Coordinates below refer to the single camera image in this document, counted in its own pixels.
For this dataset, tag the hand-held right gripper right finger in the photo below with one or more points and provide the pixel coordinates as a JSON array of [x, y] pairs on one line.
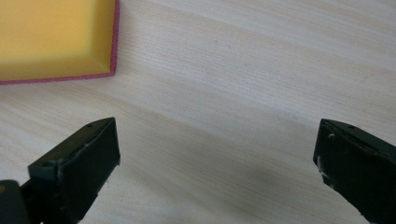
[[358, 168]]

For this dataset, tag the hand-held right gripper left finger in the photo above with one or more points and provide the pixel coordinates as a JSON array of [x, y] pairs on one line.
[[77, 168]]

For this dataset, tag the yellow box with pink rim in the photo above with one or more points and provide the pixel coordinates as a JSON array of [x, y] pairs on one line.
[[46, 37]]

